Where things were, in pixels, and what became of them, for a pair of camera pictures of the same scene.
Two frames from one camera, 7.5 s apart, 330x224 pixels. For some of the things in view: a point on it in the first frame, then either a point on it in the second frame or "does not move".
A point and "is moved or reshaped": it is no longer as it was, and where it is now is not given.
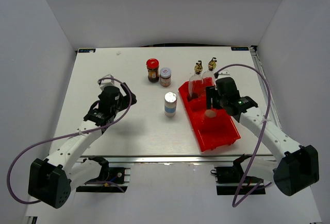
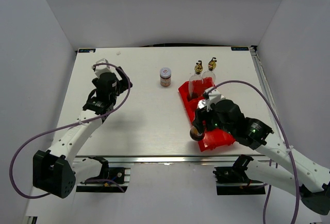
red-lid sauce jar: [152, 65] to [195, 134]
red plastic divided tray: [212, 128] does not move
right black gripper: [211, 92] to [202, 114]
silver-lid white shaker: [210, 113] is moved or reshaped
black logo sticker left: [87, 50] does not move
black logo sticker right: [239, 48] does not move
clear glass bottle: [208, 77] does not move
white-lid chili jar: [165, 73] does not move
